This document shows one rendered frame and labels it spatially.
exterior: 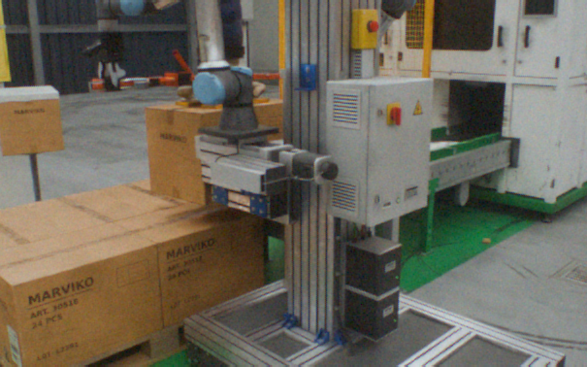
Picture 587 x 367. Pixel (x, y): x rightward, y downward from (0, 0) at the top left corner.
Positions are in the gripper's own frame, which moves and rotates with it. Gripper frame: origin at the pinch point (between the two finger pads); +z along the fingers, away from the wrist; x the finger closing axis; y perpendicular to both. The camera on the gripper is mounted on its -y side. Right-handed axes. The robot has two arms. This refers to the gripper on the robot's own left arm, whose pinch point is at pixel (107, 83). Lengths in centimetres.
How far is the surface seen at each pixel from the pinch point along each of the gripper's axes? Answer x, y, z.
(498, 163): -47, 287, 75
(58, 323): -10, -36, 86
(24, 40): 1026, 425, -7
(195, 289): -15, 27, 93
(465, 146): -34, 256, 59
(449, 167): -42, 217, 66
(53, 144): 173, 58, 54
